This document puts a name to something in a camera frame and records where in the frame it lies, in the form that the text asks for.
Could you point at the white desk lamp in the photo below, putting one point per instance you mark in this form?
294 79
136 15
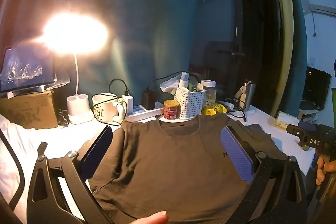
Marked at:
80 108

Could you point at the person's right hand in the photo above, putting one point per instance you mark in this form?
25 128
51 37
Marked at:
326 169

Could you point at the person's left hand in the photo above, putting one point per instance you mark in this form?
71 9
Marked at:
152 218

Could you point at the white perforated plastic basket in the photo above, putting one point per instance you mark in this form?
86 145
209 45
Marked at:
189 104

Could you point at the clear jar with white lid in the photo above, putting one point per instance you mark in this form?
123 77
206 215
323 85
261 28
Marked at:
210 98

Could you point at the pale yellow post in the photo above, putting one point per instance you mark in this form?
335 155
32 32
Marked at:
284 29

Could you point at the stainless steel tumbler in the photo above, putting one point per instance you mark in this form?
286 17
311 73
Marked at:
249 98

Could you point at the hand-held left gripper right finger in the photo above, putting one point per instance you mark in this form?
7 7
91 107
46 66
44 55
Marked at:
236 155

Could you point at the white tissue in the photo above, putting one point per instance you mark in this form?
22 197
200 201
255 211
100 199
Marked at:
169 85

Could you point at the black curved frame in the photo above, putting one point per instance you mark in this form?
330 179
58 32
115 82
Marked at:
20 169

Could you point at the brown cardboard box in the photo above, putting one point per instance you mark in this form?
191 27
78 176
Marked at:
26 111

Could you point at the yellow duck print bag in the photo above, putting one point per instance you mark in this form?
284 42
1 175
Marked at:
212 109

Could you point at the dark metal clip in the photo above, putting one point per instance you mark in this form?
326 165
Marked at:
63 117

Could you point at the red can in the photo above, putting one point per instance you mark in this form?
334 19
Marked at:
171 109

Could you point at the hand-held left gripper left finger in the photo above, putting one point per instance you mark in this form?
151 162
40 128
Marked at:
97 150

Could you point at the small white bottle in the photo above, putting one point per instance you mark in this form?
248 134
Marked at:
230 105

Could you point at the pale yellow small box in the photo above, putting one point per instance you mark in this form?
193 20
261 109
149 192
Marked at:
284 119

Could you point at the black power adapter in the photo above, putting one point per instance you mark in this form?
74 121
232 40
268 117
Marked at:
148 100

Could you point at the white power strip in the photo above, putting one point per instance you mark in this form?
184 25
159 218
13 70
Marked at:
141 115

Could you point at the white mug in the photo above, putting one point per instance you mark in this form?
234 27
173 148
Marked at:
105 108

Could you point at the white cloth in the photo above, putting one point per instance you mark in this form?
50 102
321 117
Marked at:
13 150

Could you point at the teal curtain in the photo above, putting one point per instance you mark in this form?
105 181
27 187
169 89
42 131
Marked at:
144 16

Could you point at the tablet on white stand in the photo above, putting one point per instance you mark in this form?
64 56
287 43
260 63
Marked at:
26 69

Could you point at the brown t-shirt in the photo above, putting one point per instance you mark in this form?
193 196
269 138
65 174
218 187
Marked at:
170 161

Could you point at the grey spray bottle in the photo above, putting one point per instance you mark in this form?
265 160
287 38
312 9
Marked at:
184 81

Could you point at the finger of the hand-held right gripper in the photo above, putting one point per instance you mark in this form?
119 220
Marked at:
294 131

